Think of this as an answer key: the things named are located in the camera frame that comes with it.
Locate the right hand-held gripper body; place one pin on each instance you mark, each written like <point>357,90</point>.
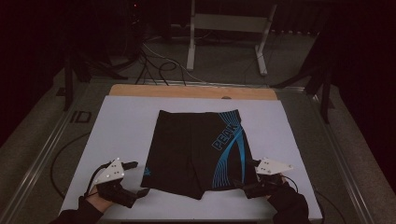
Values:
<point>271,166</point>

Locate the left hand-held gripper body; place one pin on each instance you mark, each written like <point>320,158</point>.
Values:
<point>109,175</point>

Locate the black shorts with blue stripes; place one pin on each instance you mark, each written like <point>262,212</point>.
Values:
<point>186,149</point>

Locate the person's left hand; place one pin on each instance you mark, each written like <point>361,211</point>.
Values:
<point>98,202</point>

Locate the person's right hand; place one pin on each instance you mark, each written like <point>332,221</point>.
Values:
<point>269,197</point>

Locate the white table mat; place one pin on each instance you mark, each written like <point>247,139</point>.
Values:
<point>124,130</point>

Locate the black floor stand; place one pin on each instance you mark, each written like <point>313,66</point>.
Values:
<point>68,84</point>
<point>325,99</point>

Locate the wooden table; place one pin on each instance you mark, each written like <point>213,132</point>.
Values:
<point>186,91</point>

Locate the dark curtain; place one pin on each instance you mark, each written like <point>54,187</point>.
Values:
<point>367,77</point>

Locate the dark equipment rack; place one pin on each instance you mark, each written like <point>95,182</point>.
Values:
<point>135,25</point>

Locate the metal floor rail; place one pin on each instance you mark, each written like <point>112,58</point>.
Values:
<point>40,161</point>
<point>339,155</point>

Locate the white metal stand frame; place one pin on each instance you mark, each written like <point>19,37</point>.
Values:
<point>230,23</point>

